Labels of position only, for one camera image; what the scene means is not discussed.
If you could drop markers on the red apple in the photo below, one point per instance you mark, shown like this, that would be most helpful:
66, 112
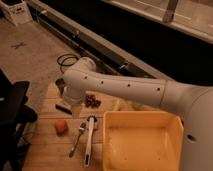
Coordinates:
60, 126

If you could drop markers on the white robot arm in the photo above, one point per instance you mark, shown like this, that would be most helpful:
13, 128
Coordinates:
193, 103

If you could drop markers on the yellow plastic tray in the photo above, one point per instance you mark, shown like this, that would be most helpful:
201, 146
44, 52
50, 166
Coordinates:
141, 141

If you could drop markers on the bunch of dark grapes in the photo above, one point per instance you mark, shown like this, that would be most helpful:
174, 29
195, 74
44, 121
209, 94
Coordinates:
91, 101

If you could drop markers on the metal spoon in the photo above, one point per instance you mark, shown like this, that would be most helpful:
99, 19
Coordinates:
81, 131

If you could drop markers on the dark metal cup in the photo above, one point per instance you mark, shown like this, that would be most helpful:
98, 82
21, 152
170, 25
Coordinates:
60, 85

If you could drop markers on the black chair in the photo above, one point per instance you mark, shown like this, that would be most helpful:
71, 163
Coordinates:
14, 116

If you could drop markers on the white cardboard box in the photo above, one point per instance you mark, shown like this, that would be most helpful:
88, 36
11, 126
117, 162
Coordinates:
17, 14

